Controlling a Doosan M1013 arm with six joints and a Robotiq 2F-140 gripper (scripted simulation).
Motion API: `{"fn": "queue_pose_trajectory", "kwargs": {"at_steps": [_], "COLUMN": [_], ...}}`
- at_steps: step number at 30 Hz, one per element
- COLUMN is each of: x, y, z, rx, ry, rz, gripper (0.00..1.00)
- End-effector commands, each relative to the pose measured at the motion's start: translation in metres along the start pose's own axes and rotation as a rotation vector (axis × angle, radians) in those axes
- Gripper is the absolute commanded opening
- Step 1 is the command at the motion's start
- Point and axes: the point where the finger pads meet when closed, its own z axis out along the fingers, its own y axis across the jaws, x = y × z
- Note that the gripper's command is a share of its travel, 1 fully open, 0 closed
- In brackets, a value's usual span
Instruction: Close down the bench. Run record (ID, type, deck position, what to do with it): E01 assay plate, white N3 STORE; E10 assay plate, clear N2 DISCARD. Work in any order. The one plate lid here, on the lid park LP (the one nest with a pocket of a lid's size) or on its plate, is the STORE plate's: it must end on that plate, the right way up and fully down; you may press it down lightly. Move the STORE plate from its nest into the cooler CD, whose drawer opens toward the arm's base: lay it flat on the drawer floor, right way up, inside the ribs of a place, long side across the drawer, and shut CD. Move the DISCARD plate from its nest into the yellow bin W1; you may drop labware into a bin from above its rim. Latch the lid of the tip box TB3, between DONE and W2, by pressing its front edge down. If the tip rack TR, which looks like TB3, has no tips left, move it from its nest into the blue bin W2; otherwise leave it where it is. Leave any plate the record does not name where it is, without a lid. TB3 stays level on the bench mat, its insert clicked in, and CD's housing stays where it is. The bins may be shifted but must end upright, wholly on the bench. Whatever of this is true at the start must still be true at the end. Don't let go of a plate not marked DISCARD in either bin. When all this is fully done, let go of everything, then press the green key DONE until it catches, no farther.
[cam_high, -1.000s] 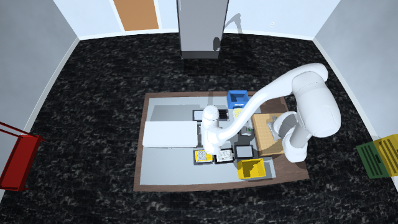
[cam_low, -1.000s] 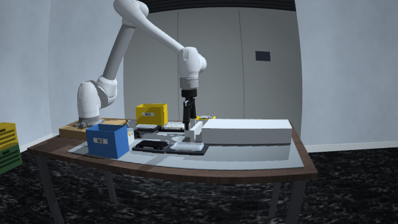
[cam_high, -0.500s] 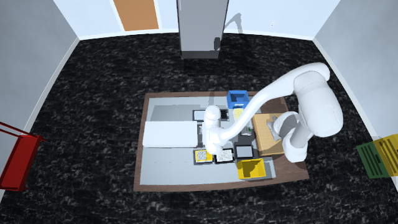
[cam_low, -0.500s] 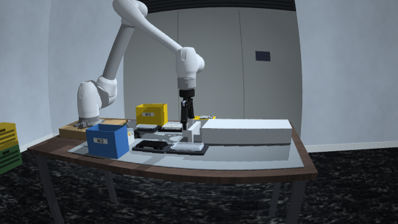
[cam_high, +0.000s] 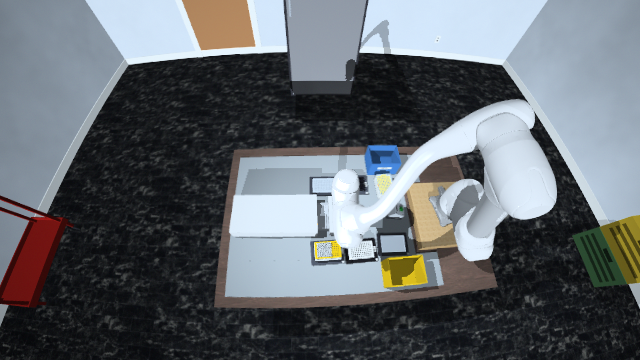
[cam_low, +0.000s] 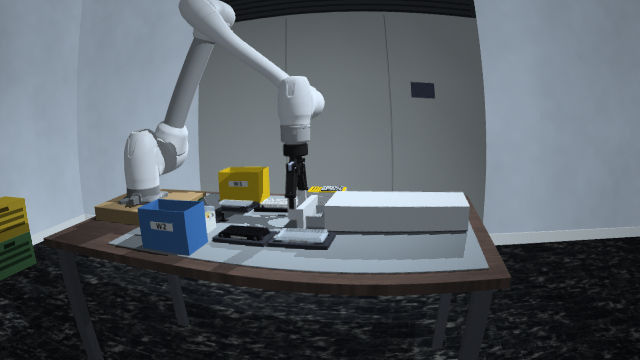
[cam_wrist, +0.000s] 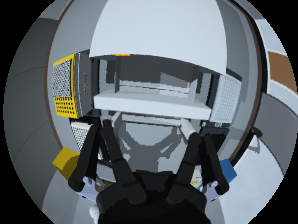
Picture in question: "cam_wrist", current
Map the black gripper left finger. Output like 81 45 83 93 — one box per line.
68 111 147 206

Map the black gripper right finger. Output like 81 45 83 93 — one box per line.
166 118 230 205

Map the yellow bin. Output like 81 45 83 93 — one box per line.
53 147 80 181

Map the light grey bench mat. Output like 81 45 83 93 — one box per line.
47 0 258 173

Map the blue open-top bin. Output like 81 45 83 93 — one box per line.
197 159 237 192

